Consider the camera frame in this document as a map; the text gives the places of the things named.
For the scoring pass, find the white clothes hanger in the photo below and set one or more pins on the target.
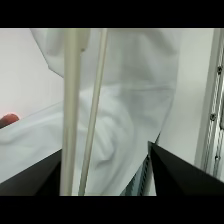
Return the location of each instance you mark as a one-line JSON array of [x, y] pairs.
[[71, 100]]

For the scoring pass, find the silver frame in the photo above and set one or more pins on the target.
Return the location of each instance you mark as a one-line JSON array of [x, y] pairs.
[[208, 100]]

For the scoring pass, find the white long-sleeved shirt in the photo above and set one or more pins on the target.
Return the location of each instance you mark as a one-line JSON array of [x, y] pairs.
[[133, 100]]

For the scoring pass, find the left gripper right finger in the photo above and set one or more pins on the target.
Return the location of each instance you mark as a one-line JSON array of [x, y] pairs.
[[180, 176]]

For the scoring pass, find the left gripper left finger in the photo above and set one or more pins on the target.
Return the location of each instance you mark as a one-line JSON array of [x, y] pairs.
[[33, 181]]

